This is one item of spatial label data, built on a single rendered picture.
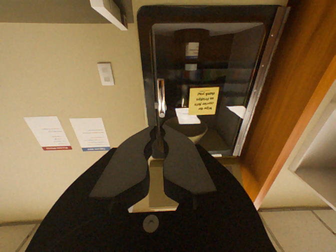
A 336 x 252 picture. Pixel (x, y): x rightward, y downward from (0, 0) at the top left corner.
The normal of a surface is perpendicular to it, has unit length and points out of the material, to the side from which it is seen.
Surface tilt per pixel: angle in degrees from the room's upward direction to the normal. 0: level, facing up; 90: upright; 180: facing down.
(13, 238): 180
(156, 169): 135
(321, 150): 90
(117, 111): 90
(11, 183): 90
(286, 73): 90
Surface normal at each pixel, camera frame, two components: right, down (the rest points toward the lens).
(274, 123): -1.00, 0.03
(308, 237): 0.00, -0.88
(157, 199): 0.02, -0.29
